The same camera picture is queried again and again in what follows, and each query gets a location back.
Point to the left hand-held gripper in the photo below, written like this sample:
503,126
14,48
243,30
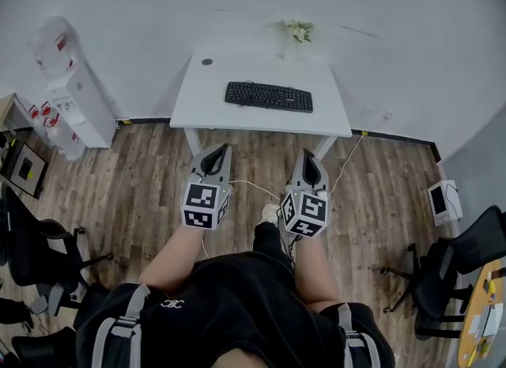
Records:
199,204

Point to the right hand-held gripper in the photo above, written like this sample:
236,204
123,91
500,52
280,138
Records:
308,210

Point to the black keyboard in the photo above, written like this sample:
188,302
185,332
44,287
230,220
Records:
269,97

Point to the person's left forearm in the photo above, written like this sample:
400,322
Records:
174,259

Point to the person's right forearm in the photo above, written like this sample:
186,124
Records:
316,275

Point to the white desk leg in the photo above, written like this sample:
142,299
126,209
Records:
325,146
193,141

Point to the person's white shoe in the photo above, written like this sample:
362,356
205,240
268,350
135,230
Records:
270,213

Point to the person's black trouser leg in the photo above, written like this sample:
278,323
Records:
270,241

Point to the white vase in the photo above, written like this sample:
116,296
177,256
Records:
291,51

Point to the white box device with screen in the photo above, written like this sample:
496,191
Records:
440,202

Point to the white water dispenser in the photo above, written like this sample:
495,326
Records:
85,109

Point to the person's black shirt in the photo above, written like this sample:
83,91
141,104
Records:
237,311

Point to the white flower bunch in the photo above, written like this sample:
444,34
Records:
297,30

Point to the black office chair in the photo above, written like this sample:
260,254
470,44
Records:
450,275
43,348
43,251

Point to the black framed box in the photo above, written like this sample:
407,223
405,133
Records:
24,168

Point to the light wooden cabinet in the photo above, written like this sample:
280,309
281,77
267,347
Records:
12,111

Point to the yellow round table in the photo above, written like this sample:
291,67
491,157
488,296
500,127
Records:
470,342

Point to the white paper sheet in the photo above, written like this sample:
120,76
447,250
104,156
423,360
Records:
493,321

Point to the white wall socket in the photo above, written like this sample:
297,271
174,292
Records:
377,114

